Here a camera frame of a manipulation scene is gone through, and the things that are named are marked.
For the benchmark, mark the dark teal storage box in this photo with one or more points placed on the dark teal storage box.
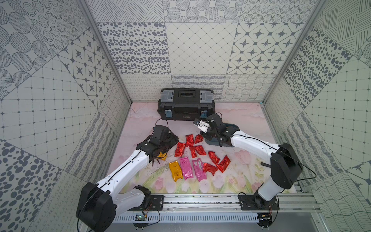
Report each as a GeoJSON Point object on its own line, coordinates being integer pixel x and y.
{"type": "Point", "coordinates": [231, 129]}

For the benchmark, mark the pink tea bag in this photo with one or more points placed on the pink tea bag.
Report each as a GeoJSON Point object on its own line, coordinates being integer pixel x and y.
{"type": "Point", "coordinates": [186, 168]}
{"type": "Point", "coordinates": [198, 168]}

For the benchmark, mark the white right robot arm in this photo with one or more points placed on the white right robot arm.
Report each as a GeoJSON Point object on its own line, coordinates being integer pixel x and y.
{"type": "Point", "coordinates": [283, 162]}

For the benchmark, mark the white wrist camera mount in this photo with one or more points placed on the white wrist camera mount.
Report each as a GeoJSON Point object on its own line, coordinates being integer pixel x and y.
{"type": "Point", "coordinates": [203, 126]}

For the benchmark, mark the red tea bag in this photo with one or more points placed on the red tea bag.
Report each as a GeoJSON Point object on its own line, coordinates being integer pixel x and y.
{"type": "Point", "coordinates": [214, 158]}
{"type": "Point", "coordinates": [198, 139]}
{"type": "Point", "coordinates": [180, 149]}
{"type": "Point", "coordinates": [189, 140]}
{"type": "Point", "coordinates": [200, 150]}
{"type": "Point", "coordinates": [223, 165]}
{"type": "Point", "coordinates": [209, 168]}
{"type": "Point", "coordinates": [193, 152]}

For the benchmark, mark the black plastic toolbox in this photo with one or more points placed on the black plastic toolbox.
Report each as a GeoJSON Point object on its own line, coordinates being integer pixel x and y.
{"type": "Point", "coordinates": [185, 104]}

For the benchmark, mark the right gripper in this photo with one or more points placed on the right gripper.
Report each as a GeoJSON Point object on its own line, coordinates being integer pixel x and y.
{"type": "Point", "coordinates": [205, 134]}

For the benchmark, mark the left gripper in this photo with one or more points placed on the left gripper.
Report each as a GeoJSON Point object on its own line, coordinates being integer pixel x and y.
{"type": "Point", "coordinates": [162, 148]}

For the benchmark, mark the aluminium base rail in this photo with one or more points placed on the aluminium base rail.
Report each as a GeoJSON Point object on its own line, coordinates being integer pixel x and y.
{"type": "Point", "coordinates": [178, 208]}

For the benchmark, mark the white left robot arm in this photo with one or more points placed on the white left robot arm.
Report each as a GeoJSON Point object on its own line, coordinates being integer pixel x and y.
{"type": "Point", "coordinates": [100, 202]}

